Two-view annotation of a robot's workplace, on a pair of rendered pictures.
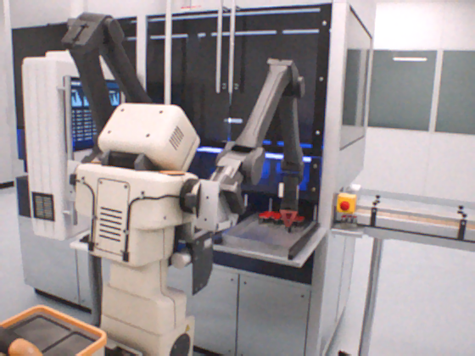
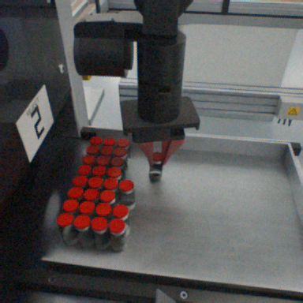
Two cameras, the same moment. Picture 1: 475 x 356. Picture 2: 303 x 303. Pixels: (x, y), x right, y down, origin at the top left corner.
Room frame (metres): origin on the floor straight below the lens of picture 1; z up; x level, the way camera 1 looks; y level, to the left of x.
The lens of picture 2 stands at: (1.62, 0.12, 1.25)
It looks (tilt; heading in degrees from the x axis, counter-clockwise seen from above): 42 degrees down; 252
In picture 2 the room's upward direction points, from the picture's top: straight up
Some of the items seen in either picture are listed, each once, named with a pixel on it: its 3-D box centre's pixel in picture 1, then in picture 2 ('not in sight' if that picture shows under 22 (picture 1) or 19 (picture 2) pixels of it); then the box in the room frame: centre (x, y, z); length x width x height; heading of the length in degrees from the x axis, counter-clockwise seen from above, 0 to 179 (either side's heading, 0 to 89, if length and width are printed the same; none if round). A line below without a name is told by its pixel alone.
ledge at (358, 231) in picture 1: (349, 229); (68, 103); (1.61, -0.49, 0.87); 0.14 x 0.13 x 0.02; 156
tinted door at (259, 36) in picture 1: (277, 76); not in sight; (1.70, -0.15, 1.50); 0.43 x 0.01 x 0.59; 66
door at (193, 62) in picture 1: (186, 75); not in sight; (1.89, 0.26, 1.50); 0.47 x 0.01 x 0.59; 66
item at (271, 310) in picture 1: (185, 244); not in sight; (2.45, 0.34, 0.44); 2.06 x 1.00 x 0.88; 66
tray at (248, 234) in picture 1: (271, 230); (187, 198); (1.47, -0.13, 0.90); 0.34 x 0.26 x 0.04; 155
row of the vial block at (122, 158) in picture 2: (280, 222); (114, 188); (1.57, -0.18, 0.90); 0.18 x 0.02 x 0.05; 65
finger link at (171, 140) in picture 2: (288, 214); (155, 140); (1.50, -0.20, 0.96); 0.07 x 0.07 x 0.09; 80
